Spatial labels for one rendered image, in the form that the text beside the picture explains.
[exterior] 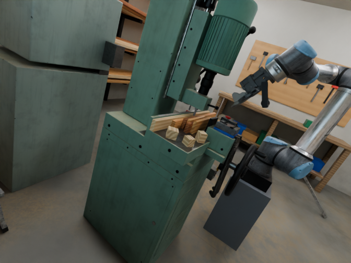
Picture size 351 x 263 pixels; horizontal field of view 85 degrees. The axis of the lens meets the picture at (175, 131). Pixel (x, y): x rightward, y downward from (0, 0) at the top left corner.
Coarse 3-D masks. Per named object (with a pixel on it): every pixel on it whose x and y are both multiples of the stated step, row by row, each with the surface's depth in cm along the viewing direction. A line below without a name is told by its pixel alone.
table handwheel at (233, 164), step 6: (252, 150) 86; (246, 156) 84; (252, 156) 103; (234, 162) 97; (240, 162) 84; (246, 162) 83; (234, 168) 95; (240, 168) 82; (246, 168) 93; (234, 174) 83; (240, 174) 83; (234, 180) 83; (228, 186) 85; (234, 186) 102; (228, 192) 87
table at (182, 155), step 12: (156, 132) 80; (180, 132) 89; (156, 144) 79; (168, 144) 76; (180, 144) 77; (204, 144) 86; (168, 156) 76; (180, 156) 74; (192, 156) 78; (216, 156) 88
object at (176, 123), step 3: (204, 114) 119; (207, 114) 122; (210, 114) 125; (213, 114) 129; (186, 117) 100; (174, 120) 89; (177, 120) 90; (180, 120) 92; (171, 123) 89; (174, 123) 88; (177, 123) 89; (180, 123) 92; (174, 126) 89; (177, 126) 91; (180, 126) 94
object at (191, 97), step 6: (186, 90) 100; (192, 90) 102; (186, 96) 101; (192, 96) 99; (198, 96) 97; (204, 96) 98; (186, 102) 101; (192, 102) 100; (198, 102) 98; (204, 102) 96; (210, 102) 101; (198, 108) 98; (204, 108) 98
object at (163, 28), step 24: (168, 0) 90; (192, 0) 87; (144, 24) 99; (168, 24) 92; (144, 48) 101; (168, 48) 94; (144, 72) 103; (168, 72) 98; (144, 96) 105; (144, 120) 108
